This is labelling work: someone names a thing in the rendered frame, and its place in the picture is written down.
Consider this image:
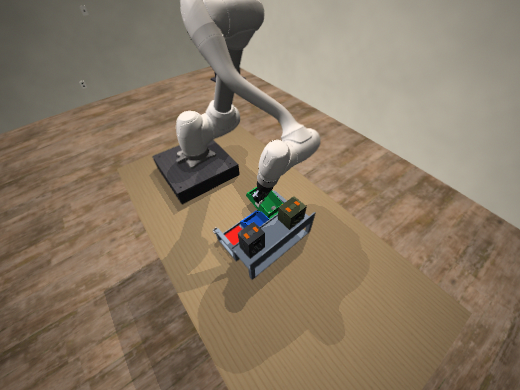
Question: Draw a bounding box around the blue bin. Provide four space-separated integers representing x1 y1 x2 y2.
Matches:
240 211 269 228

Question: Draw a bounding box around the green bin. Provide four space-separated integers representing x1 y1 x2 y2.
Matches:
246 187 283 218

